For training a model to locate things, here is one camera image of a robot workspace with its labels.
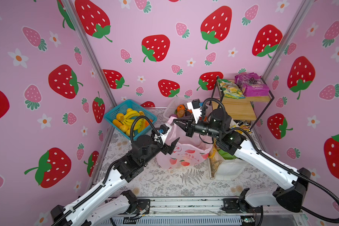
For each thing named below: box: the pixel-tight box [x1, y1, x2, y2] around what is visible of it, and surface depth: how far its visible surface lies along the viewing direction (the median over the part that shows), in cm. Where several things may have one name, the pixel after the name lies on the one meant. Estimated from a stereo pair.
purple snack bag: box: [234, 72, 270, 97], surface depth 80 cm
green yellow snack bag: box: [217, 78, 246, 99], surface depth 80 cm
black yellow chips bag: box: [237, 120, 251, 132], surface depth 100 cm
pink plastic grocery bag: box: [155, 116, 214, 170], surface depth 75 cm
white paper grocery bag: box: [208, 150, 249, 182], surface depth 77 cm
